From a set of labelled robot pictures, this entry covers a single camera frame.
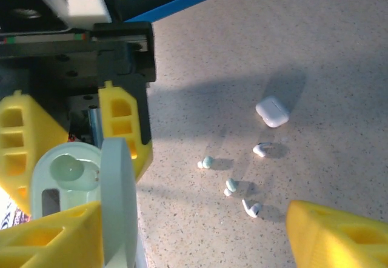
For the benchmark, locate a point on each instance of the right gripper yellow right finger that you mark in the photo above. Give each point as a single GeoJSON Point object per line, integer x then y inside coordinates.
{"type": "Point", "coordinates": [327, 237]}

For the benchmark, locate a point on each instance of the white stem earbud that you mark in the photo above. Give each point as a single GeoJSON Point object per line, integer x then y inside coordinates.
{"type": "Point", "coordinates": [253, 209]}
{"type": "Point", "coordinates": [260, 149]}

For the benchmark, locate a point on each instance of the pale mint earbud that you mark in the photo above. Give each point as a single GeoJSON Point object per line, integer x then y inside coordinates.
{"type": "Point", "coordinates": [207, 162]}
{"type": "Point", "coordinates": [230, 186]}

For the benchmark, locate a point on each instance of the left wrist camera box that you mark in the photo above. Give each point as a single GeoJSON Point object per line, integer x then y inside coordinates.
{"type": "Point", "coordinates": [88, 10]}

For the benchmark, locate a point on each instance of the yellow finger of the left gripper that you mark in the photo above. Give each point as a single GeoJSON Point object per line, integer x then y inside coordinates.
{"type": "Point", "coordinates": [121, 119]}
{"type": "Point", "coordinates": [30, 128]}

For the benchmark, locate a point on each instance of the white earbud charging case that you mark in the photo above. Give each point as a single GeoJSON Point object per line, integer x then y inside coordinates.
{"type": "Point", "coordinates": [272, 111]}

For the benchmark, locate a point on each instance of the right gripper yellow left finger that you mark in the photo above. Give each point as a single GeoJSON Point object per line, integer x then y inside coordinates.
{"type": "Point", "coordinates": [69, 249]}

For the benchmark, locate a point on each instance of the purple candy bag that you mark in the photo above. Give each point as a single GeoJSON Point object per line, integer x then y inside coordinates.
{"type": "Point", "coordinates": [7, 219]}

